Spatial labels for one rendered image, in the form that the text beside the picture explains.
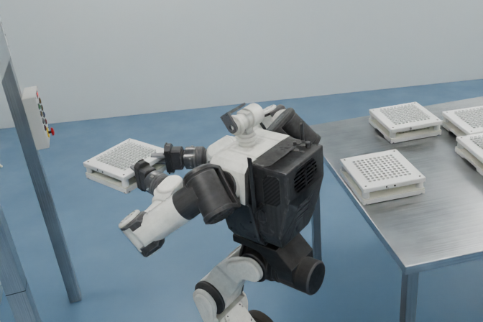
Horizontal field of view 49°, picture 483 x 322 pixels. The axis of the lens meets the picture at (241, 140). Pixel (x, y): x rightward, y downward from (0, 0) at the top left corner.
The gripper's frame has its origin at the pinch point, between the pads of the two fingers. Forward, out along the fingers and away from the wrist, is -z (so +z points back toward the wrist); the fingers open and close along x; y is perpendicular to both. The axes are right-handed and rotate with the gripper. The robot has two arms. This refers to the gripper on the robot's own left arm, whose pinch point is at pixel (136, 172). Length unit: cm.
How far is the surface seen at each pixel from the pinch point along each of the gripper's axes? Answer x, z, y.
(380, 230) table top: 16, 77, 45
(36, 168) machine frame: 22, -77, -10
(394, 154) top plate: 9, 58, 84
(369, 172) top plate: 9, 58, 66
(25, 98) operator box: -13, -77, -6
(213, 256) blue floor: 105, -46, 65
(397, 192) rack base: 13, 70, 66
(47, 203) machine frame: 42, -77, -10
